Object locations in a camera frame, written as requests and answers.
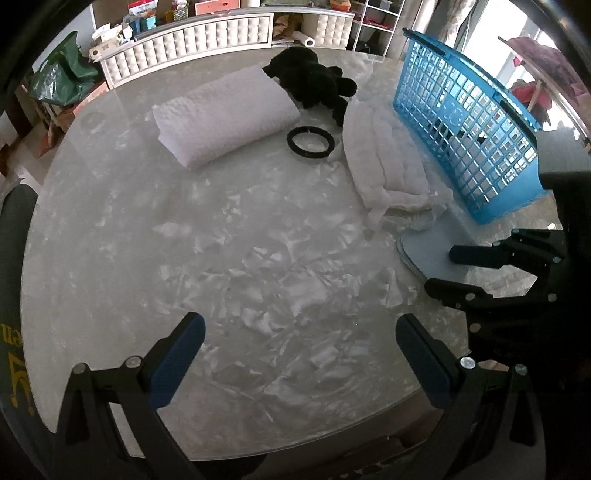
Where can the white metal shelf rack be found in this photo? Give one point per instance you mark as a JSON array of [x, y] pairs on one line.
[[376, 25]]

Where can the green plastic bag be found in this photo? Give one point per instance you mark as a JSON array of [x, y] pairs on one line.
[[60, 78]]

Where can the brown paper bag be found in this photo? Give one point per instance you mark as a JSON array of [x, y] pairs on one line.
[[284, 25]]

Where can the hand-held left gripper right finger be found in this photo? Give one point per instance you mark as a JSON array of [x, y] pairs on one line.
[[422, 364]]

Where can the white paper roll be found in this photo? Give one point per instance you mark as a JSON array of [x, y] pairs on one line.
[[302, 39]]

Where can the patterned curtain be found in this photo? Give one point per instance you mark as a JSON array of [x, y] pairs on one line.
[[455, 18]]

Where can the red printed cardboard box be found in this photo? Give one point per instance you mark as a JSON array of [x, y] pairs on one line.
[[87, 99]]

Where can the clothes drying rack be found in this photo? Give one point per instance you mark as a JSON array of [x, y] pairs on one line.
[[540, 60]]

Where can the green tissue box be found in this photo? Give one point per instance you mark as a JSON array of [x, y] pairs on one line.
[[178, 11]]

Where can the white quilted cloth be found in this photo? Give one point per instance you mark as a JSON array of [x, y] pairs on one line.
[[388, 157]]

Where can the blue plastic lattice basket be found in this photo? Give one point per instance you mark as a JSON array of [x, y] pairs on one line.
[[508, 205]]

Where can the white tissue box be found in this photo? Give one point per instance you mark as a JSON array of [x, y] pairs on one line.
[[104, 51]]

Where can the grey oval board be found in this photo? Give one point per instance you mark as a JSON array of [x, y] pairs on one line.
[[429, 244]]

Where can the pink box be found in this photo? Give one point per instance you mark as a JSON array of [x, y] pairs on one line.
[[210, 7]]

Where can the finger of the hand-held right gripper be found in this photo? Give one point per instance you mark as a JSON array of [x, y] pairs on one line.
[[475, 255], [450, 293]]

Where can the white towel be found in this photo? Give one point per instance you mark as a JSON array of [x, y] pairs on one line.
[[221, 115]]

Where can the white tufted cabinet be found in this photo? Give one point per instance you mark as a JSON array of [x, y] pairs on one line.
[[194, 41]]

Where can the dark chair with yellow print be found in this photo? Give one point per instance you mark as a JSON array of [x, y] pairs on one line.
[[14, 277]]

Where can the black plush toy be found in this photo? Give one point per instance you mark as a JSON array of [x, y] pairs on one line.
[[304, 78]]

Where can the red and white packet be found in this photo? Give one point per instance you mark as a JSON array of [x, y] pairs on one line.
[[141, 9]]

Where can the orange bag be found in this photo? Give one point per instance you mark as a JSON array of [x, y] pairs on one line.
[[340, 4]]

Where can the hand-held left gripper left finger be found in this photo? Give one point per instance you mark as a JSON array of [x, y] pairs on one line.
[[178, 364]]

